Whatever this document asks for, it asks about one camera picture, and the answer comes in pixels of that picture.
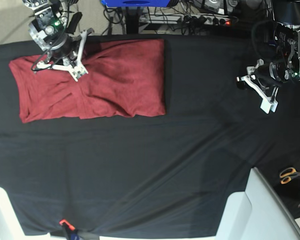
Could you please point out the blue and orange clamp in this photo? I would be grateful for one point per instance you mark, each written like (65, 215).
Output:
(69, 231)

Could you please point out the white power strip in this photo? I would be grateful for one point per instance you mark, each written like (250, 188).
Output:
(170, 19)

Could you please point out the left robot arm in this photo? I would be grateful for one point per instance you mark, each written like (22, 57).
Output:
(286, 36)

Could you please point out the blue plastic bin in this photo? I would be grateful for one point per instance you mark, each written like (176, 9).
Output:
(140, 3)

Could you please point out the yellow handled scissors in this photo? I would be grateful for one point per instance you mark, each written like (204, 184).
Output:
(288, 174)

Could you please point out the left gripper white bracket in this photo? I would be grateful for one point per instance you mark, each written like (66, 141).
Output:
(264, 79)

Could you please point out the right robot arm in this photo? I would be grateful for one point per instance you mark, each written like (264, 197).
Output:
(53, 30)

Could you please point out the dark red long-sleeve shirt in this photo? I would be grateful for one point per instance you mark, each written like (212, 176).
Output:
(125, 78)

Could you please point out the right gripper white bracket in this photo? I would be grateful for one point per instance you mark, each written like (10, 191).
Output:
(67, 58)

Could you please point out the black table cloth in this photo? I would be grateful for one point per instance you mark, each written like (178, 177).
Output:
(151, 177)

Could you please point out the white foam block right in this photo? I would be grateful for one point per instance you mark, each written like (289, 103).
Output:
(257, 213)

